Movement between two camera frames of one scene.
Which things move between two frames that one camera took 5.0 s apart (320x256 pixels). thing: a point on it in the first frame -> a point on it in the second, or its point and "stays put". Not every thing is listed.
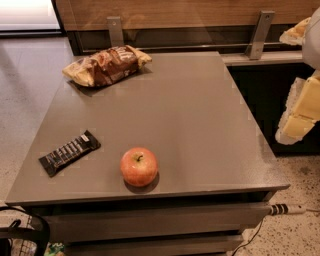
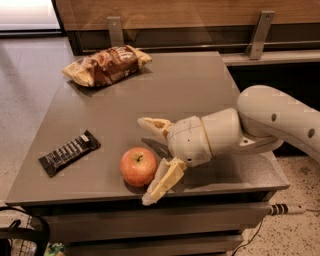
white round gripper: (312, 45) -> (188, 140)
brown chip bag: (106, 65) stays put
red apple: (139, 166) stays put
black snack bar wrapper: (62, 156) stays put
